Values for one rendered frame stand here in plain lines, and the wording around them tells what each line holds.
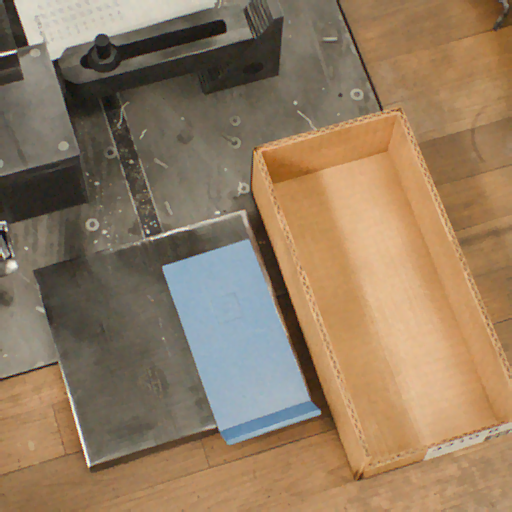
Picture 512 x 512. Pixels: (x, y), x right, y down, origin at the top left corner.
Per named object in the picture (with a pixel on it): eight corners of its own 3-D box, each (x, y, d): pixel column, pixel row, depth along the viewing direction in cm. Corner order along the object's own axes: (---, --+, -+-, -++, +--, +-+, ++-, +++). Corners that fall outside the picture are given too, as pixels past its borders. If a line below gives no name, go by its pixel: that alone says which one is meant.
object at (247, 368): (227, 455, 96) (228, 444, 93) (162, 268, 102) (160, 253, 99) (318, 424, 97) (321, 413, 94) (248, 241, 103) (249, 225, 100)
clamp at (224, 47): (75, 133, 108) (62, 70, 99) (64, 97, 109) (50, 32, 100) (250, 85, 110) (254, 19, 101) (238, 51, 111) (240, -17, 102)
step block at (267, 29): (204, 95, 110) (203, 37, 101) (194, 65, 111) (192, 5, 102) (278, 75, 111) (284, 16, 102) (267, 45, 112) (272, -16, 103)
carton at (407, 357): (354, 485, 98) (365, 459, 91) (249, 191, 107) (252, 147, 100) (514, 433, 100) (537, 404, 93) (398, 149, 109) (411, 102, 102)
